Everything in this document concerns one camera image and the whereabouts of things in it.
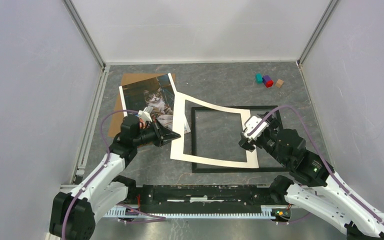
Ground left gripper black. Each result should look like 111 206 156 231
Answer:
133 118 181 148

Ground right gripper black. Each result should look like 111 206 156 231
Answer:
237 110 290 167

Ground white mat board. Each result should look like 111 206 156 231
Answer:
170 91 259 169

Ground clear acrylic sheet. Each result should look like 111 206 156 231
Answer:
191 107 283 169

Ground black picture frame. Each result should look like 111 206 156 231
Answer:
191 105 291 174

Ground cat photo print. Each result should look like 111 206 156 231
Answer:
119 73 176 130

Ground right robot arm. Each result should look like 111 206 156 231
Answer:
238 114 384 240

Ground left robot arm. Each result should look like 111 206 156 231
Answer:
49 114 181 240

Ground red cube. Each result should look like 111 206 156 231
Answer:
265 80 274 88

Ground purple cube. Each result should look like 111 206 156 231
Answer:
262 75 272 84

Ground teal cube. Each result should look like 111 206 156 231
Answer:
255 73 264 84

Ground tan wooden cube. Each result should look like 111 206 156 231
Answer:
275 79 284 88

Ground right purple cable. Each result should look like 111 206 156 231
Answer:
249 105 384 240

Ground purple cable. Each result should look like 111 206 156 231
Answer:
249 105 384 240
61 109 167 240

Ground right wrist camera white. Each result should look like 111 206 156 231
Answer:
242 115 268 141

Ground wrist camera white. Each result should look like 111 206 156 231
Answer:
242 115 268 141
137 106 153 124

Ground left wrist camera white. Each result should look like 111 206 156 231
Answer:
137 106 153 124

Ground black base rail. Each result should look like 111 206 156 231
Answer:
122 184 287 214

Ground aluminium frame rails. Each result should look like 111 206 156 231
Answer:
46 0 359 240

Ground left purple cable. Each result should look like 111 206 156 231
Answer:
61 109 167 240

